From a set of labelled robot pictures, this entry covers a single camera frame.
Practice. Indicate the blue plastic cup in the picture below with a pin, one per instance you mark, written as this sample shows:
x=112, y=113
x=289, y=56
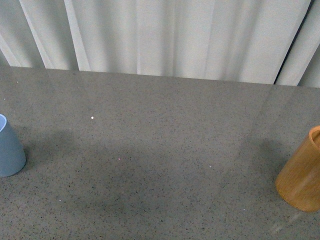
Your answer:
x=12, y=155

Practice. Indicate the bamboo chopstick holder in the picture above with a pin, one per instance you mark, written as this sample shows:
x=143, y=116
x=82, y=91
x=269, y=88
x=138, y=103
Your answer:
x=298, y=183

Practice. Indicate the white curtain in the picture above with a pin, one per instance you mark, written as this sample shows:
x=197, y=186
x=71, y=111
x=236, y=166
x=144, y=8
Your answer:
x=257, y=41

